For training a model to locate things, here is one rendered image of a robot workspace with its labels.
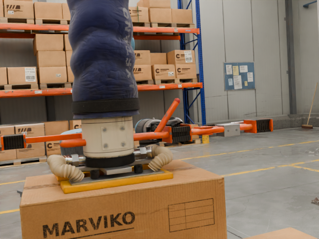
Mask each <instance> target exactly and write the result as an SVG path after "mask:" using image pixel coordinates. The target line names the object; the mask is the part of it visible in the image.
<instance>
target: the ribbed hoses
mask: <svg viewBox="0 0 319 239"><path fill-rule="evenodd" d="M148 146H153V147H152V150H151V155H150V156H151V158H152V157H154V159H152V161H151V162H150V164H149V165H148V167H150V168H151V169H152V170H153V171H155V172H156V171H159V170H160V169H161V167H162V166H164V165H166V164H169V163H170V162H171V161H172V159H173V154H172V152H171V151H170V149H168V148H166V147H162V146H158V145H156V144H153V145H148ZM47 164H48V165H49V167H50V170H51V172H52V173H53V174H54V175H56V176H60V177H61V178H62V177H64V178H66V177H67V178H68V179H70V180H71V181H72V182H80V181H81V180H82V179H83V177H84V174H83V172H81V170H79V168H76V167H75V166H71V165H68V164H67V162H66V159H65V158H64V157H63V156H60V155H51V156H49V157H48V159H47Z"/></svg>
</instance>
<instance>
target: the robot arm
mask: <svg viewBox="0 0 319 239"><path fill-rule="evenodd" d="M131 46H132V48H133V50H134V49H135V42H134V38H133V36H132V39H131ZM160 122H161V120H158V119H155V118H152V119H141V120H140V121H138V122H137V124H136V126H135V133H145V132H154V131H155V129H156V128H157V126H158V125H159V123H160ZM181 123H183V121H182V120H181V119H180V118H177V117H171V118H170V119H169V120H168V122H167V124H166V126H173V125H180V124H181ZM73 133H82V129H73V130H69V131H66V132H63V133H61V135H62V134H73ZM161 140H162V139H161V138H159V139H149V140H139V145H140V147H146V146H148V145H153V144H156V145H158V146H160V142H162V141H161ZM165 144H166V145H167V146H177V147H181V146H183V145H184V142H183V141H180V142H172V143H165ZM60 150H61V155H70V156H71V155H73V154H78V155H83V154H84V153H83V146H81V147H66V148H64V147H60Z"/></svg>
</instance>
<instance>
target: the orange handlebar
mask: <svg viewBox="0 0 319 239"><path fill-rule="evenodd" d="M250 129H253V125H252V124H246V123H244V124H240V130H250ZM224 130H225V129H224V127H218V126H198V127H194V128H192V129H191V132H192V135H199V136H205V135H213V133H220V132H224ZM168 137H169V133H168V132H164V131H162V132H157V133H154V132H145V133H135V134H133V140H134V141H139V140H149V139H159V138H168ZM59 140H61V141H60V143H59V145H60V147H64V148H66V147H81V146H86V140H85V139H82V133H73V134H62V135H51V136H40V137H28V138H26V144H28V143H38V142H49V141H59Z"/></svg>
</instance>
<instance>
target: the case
mask: <svg viewBox="0 0 319 239"><path fill-rule="evenodd" d="M161 168H162V169H164V170H167V171H169V172H171V173H173V178H172V179H166V180H160V181H153V182H146V183H140V184H131V185H124V186H117V187H111V188H104V189H98V190H91V191H84V192H77V193H68V194H64V192H63V190H62V188H61V186H60V183H61V181H60V182H59V181H58V180H57V178H56V176H55V175H54V174H50V175H39V176H31V177H26V180H25V184H24V188H23V193H22V197H21V201H20V205H19V209H20V221H21V232H22V239H227V226H226V208H225V182H224V177H222V176H220V175H217V174H214V173H212V172H210V171H207V170H204V169H202V168H199V167H197V166H194V165H191V164H189V163H186V162H183V161H181V160H178V159H177V160H172V161H171V162H170V163H169V164H166V165H164V166H162V167H161Z"/></svg>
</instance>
